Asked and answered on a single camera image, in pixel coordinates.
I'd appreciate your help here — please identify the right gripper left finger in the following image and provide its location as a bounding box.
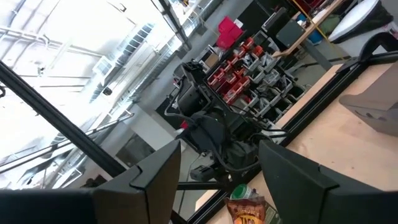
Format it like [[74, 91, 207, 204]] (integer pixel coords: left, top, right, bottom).
[[0, 139, 182, 224]]

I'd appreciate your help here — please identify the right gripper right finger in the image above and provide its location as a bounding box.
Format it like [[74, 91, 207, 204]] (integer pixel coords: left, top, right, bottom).
[[259, 139, 398, 224]]

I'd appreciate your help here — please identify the taco seasoning pouch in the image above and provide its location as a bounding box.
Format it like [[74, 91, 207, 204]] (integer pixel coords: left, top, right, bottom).
[[224, 195, 268, 224]]

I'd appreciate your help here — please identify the green-lidded spice jar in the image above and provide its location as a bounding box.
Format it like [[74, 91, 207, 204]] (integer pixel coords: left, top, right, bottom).
[[229, 183, 282, 224]]

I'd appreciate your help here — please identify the translucent grey bin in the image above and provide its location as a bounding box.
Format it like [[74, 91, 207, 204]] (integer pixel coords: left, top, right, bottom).
[[338, 62, 398, 138]]

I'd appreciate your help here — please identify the storage bin rack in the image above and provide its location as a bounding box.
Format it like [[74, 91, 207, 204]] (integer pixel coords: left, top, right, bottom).
[[205, 30, 307, 125]]

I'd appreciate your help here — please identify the wooden desk top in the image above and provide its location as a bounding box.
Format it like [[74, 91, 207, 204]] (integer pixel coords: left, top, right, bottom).
[[273, 0, 346, 58]]

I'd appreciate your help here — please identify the dark grey box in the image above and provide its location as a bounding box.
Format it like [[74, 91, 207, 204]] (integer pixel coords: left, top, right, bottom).
[[275, 20, 305, 49]]

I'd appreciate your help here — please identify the white trash can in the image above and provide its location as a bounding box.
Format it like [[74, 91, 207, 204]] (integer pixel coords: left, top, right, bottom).
[[328, 0, 394, 44]]

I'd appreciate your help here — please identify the red box stack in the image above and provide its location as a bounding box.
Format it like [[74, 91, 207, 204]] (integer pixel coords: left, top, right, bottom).
[[216, 16, 244, 50]]

